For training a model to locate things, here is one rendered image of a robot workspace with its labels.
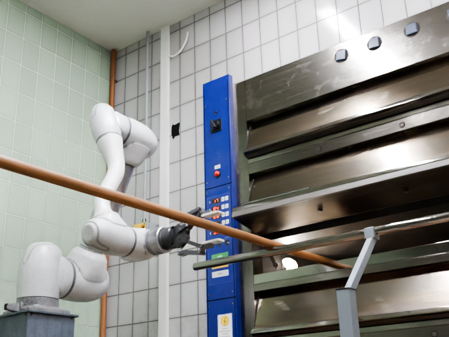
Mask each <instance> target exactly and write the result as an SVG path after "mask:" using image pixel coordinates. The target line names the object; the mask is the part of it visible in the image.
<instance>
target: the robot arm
mask: <svg viewBox="0 0 449 337"><path fill-rule="evenodd" d="M90 128H91V131H92V136H93V138H94V140H95V142H96V144H97V147H98V149H99V150H100V152H101V154H102V156H103V158H104V160H105V162H106V164H107V166H108V171H107V173H106V176H105V178H104V180H103V181H102V183H101V185H100V186H102V187H105V188H108V189H111V190H115V191H118V192H121V193H124V194H126V191H127V188H128V185H129V183H130V180H131V178H132V175H133V172H134V169H135V167H136V168H137V167H139V166H140V165H141V163H142V162H143V161H144V160H145V159H147V158H150V157H151V156H152V155H153V154H154V153H155V152H156V149H157V146H158V141H157V138H156V136H155V134H154V133H153V131H151V129H149V128H148V127H147V126H145V125H144V124H142V123H140V122H139V121H137V120H135V119H133V118H129V117H126V116H124V115H122V114H120V113H119V112H115V111H114V109H113V108H112V107H111V106H109V105H108V104H104V103H100V104H96V105H95V106H94V107H93V108H92V111H91V113H90ZM120 207H121V204H119V203H115V202H112V201H108V200H105V199H101V198H99V197H95V198H94V208H93V211H92V214H91V216H90V219H89V221H88V222H86V223H85V224H84V226H83V228H82V240H81V243H80V245H78V246H76V247H74V248H73V249H72V250H71V251H70V253H69V254H68V255H67V257H64V256H62V251H61V249H60V248H59V247H58V246H56V245H55V244H54V243H51V242H36V243H32V244H31V245H30V246H29V247H28V248H27V249H26V250H25V251H24V253H23V255H22V258H21V261H20V263H19V269H18V274H17V297H16V303H7V304H5V305H4V307H3V309H4V310H6V312H3V314H9V313H12V312H18V311H22V310H39V311H46V312H57V313H64V314H70V311H68V310H62V309H59V299H61V300H66V301H70V302H91V301H94V300H97V299H100V298H101V297H102V296H104V294H105V293H106V292H107V290H108V288H109V284H110V277H109V274H108V271H107V259H106V256H105V255H104V254H106V255H113V256H119V258H121V259H123V260H124V261H131V262H137V261H144V260H147V259H151V258H153V257H155V256H156V255H161V254H164V253H169V252H171V251H172V250H173V249H178V250H179V252H178V253H177V254H178V255H179V256H182V257H184V256H186V255H205V254H206V253H205V250H208V249H209V248H212V247H214V244H217V243H223V242H225V241H224V239H219V238H217V239H212V240H208V241H203V242H201V244H199V243H196V242H194V241H191V240H189V239H190V230H191V229H192V228H193V227H194V226H193V225H189V224H186V223H185V224H183V223H182V222H178V224H177V225H175V226H171V227H158V228H155V229H145V228H134V227H128V226H127V224H126V223H125V222H124V221H123V220H122V218H121V217H120V215H119V214H118V212H119V210H120ZM187 213H188V214H190V215H194V216H197V217H200V218H206V219H208V218H211V217H216V216H219V215H223V214H224V213H223V212H222V211H211V210H207V211H205V209H204V208H202V207H197V208H195V209H193V210H191V211H189V212H187ZM186 244H189V245H193V246H195V247H198V248H200V250H199V251H198V250H185V249H183V247H184V246H185V245H186Z"/></svg>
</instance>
